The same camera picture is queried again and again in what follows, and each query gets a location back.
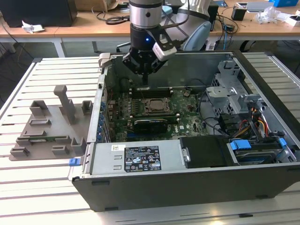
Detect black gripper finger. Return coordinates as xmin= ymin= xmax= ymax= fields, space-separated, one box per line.
xmin=145 ymin=60 xmax=168 ymax=84
xmin=122 ymin=52 xmax=146 ymax=84

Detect silver CPU chip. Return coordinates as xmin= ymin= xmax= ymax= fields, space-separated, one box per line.
xmin=150 ymin=99 xmax=165 ymax=111

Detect silver socket cover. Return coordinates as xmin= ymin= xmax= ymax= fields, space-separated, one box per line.
xmin=145 ymin=97 xmax=171 ymax=115

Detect CPU socket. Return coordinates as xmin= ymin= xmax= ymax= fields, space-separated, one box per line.
xmin=144 ymin=97 xmax=171 ymax=115

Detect brown cardboard box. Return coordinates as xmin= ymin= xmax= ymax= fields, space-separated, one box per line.
xmin=77 ymin=0 xmax=120 ymax=12

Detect black graphics card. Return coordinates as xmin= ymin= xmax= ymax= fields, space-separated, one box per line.
xmin=133 ymin=118 xmax=168 ymax=134

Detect green motherboard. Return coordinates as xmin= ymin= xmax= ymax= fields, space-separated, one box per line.
xmin=106 ymin=88 xmax=211 ymax=143

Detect long wooden desk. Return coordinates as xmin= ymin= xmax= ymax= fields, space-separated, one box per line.
xmin=0 ymin=2 xmax=300 ymax=58

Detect black speaker box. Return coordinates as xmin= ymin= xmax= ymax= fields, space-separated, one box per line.
xmin=208 ymin=4 xmax=218 ymax=32

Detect silver drive cage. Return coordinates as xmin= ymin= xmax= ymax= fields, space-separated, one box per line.
xmin=206 ymin=60 xmax=261 ymax=115

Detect silver power supply unit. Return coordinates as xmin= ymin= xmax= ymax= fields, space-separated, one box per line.
xmin=90 ymin=140 xmax=186 ymax=175

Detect black drive bay cover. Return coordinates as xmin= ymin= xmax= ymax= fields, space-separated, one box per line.
xmin=179 ymin=135 xmax=233 ymax=169

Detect grey parts rack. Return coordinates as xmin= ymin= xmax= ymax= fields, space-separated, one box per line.
xmin=8 ymin=85 xmax=93 ymax=161

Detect crumpled white paper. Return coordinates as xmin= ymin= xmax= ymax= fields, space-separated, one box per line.
xmin=22 ymin=20 xmax=45 ymax=33

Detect large black box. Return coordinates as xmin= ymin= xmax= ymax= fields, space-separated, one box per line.
xmin=0 ymin=0 xmax=78 ymax=27

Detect white flat tray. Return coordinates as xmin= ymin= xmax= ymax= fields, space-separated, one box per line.
xmin=236 ymin=1 xmax=275 ymax=12

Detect clear plastic bag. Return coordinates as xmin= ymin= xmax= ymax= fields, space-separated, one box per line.
xmin=254 ymin=6 xmax=285 ymax=24

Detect open black PC case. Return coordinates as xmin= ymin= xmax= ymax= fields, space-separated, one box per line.
xmin=67 ymin=49 xmax=300 ymax=213

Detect hard disk in blue carrier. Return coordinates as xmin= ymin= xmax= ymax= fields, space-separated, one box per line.
xmin=226 ymin=138 xmax=285 ymax=165

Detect blue cardboard box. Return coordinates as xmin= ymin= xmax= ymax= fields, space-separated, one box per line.
xmin=268 ymin=0 xmax=289 ymax=9

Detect white cardboard box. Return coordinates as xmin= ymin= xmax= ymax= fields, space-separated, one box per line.
xmin=285 ymin=14 xmax=300 ymax=28

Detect grey case handle latch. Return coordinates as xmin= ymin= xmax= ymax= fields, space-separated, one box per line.
xmin=98 ymin=52 xmax=113 ymax=69

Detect black coiled desk cable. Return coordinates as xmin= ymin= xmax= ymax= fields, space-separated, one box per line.
xmin=96 ymin=10 xmax=131 ymax=25

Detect black internal cable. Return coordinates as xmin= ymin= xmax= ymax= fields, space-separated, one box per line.
xmin=198 ymin=90 xmax=232 ymax=139

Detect black cable tangle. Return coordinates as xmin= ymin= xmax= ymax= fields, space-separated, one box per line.
xmin=217 ymin=11 xmax=240 ymax=51

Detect red yellow orange wires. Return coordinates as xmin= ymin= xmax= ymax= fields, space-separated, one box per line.
xmin=249 ymin=106 xmax=269 ymax=138

